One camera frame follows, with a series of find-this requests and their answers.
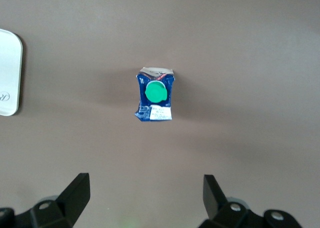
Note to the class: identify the blue milk carton green cap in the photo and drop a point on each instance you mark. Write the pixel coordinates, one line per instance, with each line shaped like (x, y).
(155, 93)

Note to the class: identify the cream rabbit print tray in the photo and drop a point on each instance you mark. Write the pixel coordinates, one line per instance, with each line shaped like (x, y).
(10, 70)

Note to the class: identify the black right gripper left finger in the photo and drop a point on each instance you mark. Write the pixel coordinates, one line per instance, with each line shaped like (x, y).
(75, 195)

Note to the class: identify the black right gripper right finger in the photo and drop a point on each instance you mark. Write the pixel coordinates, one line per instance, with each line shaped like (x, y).
(215, 200)

